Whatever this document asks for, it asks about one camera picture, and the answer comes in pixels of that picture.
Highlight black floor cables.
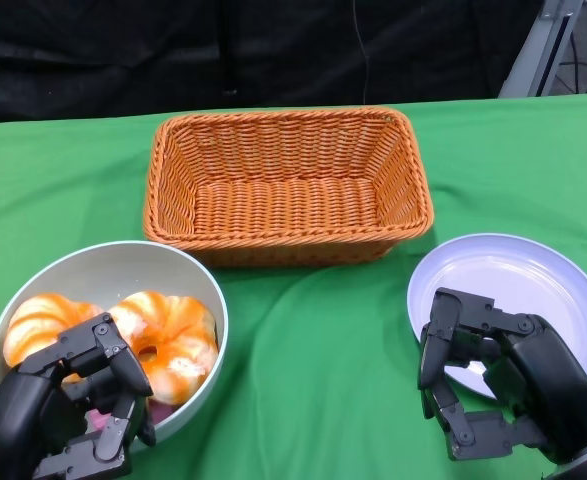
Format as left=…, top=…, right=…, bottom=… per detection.
left=560, top=29, right=587, bottom=96

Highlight grey round bowl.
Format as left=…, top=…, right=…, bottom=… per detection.
left=0, top=240, right=230, bottom=454

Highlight pink cake slice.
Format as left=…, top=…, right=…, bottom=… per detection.
left=85, top=399, right=177, bottom=434

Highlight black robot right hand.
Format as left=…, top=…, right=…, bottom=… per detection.
left=417, top=287, right=587, bottom=466

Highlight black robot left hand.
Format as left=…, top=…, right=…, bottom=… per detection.
left=0, top=312, right=157, bottom=480

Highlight green tablecloth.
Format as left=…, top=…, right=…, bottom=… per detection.
left=0, top=91, right=587, bottom=480

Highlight grey metal frame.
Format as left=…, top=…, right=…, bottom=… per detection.
left=497, top=0, right=587, bottom=99

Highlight orange striped ring bread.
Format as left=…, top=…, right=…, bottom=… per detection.
left=2, top=293, right=105, bottom=384
left=106, top=291, right=220, bottom=405

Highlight orange wicker basket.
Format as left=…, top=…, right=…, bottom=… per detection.
left=142, top=106, right=435, bottom=269

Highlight lavender round plate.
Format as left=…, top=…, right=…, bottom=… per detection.
left=405, top=232, right=587, bottom=401

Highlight black backdrop cloth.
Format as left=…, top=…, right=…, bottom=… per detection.
left=0, top=0, right=549, bottom=124

